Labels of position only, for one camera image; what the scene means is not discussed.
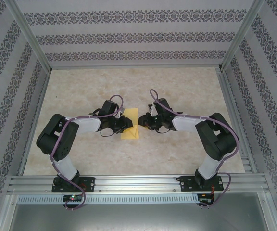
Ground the grey metal sheet panel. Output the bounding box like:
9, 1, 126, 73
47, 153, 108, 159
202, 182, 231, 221
8, 203, 276, 231

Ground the left controller board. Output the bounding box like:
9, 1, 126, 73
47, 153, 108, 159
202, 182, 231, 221
63, 195, 83, 202

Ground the controller board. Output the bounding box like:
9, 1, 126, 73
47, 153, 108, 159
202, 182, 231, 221
199, 193, 214, 204
63, 195, 83, 202

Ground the right controller board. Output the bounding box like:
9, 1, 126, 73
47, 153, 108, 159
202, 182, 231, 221
199, 193, 214, 204

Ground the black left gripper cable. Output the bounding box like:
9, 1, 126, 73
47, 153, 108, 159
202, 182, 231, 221
99, 127, 120, 138

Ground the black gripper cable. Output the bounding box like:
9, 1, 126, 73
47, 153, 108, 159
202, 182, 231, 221
99, 127, 120, 138
152, 126, 176, 135

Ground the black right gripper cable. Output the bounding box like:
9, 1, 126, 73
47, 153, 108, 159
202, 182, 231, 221
152, 126, 176, 135

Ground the aluminium mounting rail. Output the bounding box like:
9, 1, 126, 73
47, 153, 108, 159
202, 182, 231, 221
7, 173, 270, 194

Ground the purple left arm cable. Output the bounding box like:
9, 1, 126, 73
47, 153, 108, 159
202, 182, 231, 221
50, 94, 127, 212

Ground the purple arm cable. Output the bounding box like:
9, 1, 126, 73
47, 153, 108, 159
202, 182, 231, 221
149, 89, 240, 209
50, 94, 127, 212

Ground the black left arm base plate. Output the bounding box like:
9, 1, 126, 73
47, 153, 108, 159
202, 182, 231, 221
52, 177, 96, 193

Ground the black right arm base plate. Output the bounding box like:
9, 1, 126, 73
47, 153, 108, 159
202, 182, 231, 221
180, 175, 224, 193

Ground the slotted grey cable duct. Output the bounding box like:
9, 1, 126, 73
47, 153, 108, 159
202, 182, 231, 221
17, 194, 201, 204

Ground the aluminium side rail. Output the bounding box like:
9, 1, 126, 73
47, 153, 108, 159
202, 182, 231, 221
215, 68, 258, 174
18, 68, 51, 176

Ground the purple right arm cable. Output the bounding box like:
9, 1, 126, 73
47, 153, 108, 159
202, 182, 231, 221
149, 89, 240, 209

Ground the aluminium frame post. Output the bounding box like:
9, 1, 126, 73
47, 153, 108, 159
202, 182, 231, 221
7, 0, 52, 71
219, 0, 265, 72

